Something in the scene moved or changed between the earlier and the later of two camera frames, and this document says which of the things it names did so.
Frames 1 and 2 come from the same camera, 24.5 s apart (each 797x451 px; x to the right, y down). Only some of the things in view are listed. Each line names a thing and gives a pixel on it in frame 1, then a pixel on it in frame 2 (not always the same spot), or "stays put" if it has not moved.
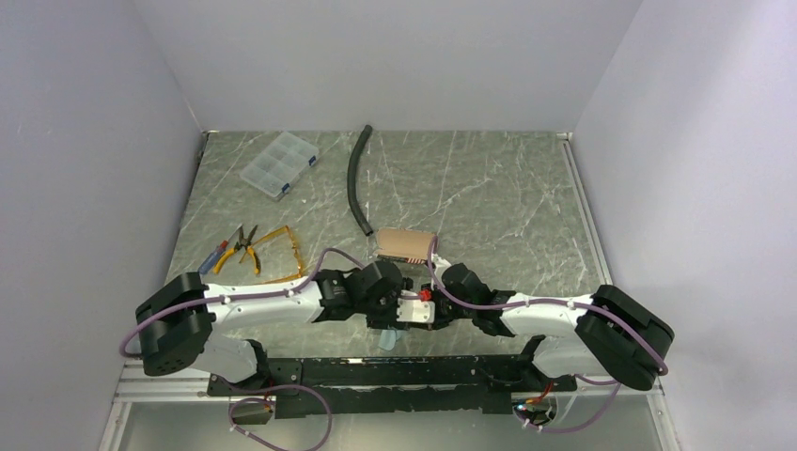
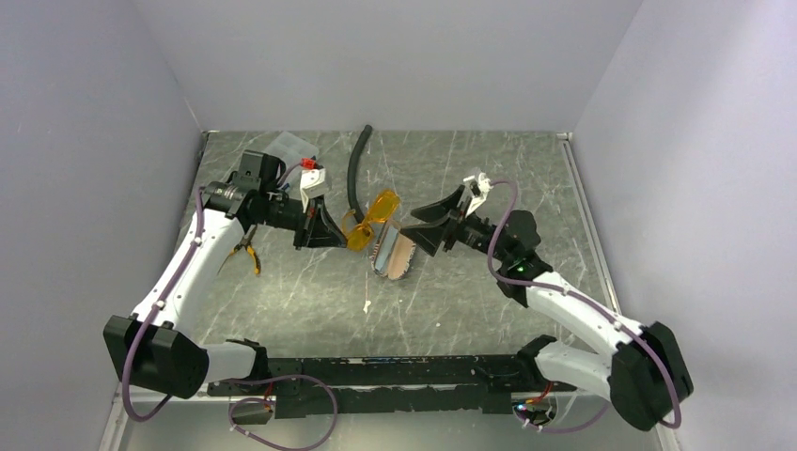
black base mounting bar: [393, 386] stays put
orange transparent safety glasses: [278, 256] → [359, 237]
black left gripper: [389, 319] → [324, 232]
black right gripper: [439, 321] → [445, 224]
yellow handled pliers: [240, 243] stays put
